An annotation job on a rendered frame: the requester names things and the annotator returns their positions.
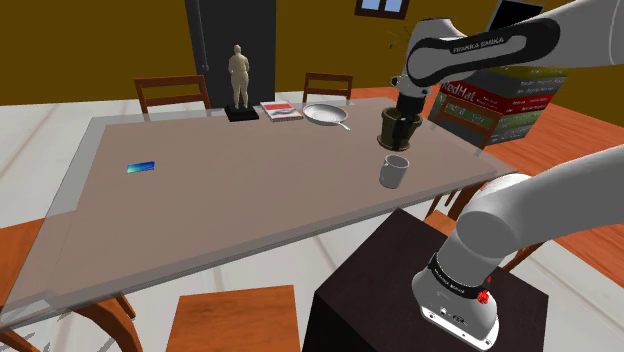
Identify red and white book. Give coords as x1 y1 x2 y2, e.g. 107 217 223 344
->
259 100 304 123

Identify wooden chair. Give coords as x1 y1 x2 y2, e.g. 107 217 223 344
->
302 71 354 104
133 74 212 115
422 182 545 273
165 284 302 352
0 217 145 352
432 92 503 151

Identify grey frying pan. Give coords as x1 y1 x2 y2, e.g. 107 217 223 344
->
302 103 352 132

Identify dark door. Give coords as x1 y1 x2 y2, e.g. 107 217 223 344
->
184 0 278 109

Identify dark olive plant pot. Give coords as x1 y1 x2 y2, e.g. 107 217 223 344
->
376 107 424 151

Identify beige human figure statue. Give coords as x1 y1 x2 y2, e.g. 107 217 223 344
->
224 44 261 123

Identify window with brown frame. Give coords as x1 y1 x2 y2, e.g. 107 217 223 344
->
354 0 411 21

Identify dark robot stand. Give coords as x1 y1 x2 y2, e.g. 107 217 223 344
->
302 207 550 352

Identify brown dining table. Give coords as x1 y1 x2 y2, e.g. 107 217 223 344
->
0 96 518 334

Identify stack of large books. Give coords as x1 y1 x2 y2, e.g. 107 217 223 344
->
427 0 570 147

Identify grey mug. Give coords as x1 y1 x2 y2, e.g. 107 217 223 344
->
379 154 411 190

